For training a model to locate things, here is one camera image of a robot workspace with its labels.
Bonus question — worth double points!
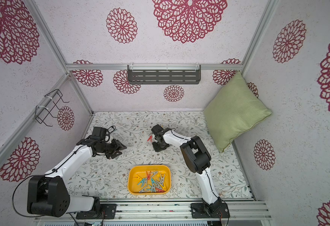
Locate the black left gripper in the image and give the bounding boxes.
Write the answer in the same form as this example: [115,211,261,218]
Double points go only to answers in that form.
[97,138,127,159]

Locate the red clothespin back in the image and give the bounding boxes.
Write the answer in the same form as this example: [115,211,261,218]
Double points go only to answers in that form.
[146,171,152,181]

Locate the grey clothespin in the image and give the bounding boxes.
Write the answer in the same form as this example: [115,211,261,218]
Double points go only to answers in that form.
[139,187,150,193]
[150,171,158,177]

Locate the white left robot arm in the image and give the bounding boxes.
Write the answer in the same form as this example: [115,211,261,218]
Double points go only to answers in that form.
[27,138,127,217]

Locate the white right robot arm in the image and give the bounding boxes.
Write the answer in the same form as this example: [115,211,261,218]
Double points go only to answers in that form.
[151,124,223,217]

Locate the yellow plastic storage tray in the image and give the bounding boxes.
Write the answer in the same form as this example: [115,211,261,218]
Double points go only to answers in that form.
[127,165,172,195]

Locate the grey clothespin by pillow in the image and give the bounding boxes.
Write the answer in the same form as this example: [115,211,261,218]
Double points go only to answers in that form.
[150,171,158,177]

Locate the yellow clothespin left pair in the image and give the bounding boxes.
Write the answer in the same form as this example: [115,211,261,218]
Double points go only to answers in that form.
[134,175,143,181]

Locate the red clothespin near tray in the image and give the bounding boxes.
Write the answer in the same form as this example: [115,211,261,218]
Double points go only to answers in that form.
[155,188,165,193]

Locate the green square pillow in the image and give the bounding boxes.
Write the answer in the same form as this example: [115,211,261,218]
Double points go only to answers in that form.
[204,72,272,153]

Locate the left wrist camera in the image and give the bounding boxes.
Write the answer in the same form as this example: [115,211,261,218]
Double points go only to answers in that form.
[91,127,110,140]

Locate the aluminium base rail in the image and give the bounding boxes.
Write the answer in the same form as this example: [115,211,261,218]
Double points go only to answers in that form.
[34,201,273,222]

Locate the grey wall shelf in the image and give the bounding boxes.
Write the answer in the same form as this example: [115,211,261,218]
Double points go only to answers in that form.
[127,65,201,85]

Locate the black wire wall rack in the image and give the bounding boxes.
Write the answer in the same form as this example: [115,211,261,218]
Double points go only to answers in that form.
[34,89,69,127]

